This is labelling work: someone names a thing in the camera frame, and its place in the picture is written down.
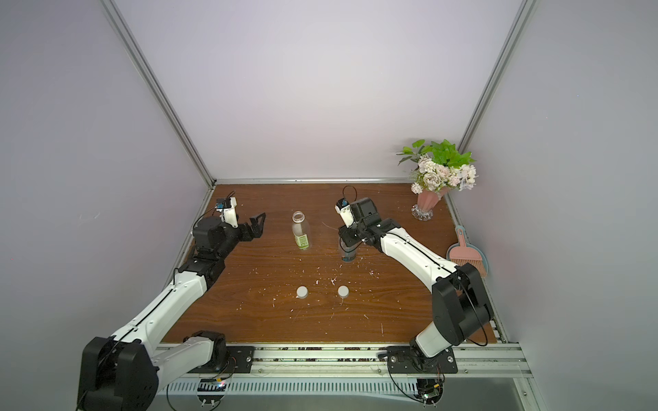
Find blue label clear bottle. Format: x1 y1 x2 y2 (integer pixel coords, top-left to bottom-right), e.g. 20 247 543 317
339 237 362 262

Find white bottle cap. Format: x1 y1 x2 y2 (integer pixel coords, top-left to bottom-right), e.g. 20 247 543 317
338 285 350 298
296 286 308 299

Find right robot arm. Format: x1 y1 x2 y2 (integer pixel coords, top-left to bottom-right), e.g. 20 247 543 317
339 219 494 358

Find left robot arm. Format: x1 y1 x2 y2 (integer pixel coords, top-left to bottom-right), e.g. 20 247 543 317
76 213 267 410

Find green label clear bottle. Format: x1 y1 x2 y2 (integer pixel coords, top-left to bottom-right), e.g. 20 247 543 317
292 211 310 250

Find pink flower vase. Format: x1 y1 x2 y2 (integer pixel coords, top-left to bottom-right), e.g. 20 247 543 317
411 188 450 222

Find pink hand broom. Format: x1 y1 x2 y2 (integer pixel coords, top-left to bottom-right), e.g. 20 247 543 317
449 228 488 278

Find artificial flower bouquet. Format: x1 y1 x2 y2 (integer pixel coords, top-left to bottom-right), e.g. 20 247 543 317
397 140 478 195

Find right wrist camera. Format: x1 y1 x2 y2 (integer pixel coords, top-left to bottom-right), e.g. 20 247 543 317
335 198 355 228

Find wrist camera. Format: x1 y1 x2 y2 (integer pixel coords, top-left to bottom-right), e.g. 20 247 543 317
335 198 355 228
215 196 238 229

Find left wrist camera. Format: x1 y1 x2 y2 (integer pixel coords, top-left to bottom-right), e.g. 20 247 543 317
215 196 238 229

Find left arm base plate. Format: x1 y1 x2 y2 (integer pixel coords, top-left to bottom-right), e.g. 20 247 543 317
190 345 255 374

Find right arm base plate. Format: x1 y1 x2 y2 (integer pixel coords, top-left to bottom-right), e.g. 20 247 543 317
380 346 459 374

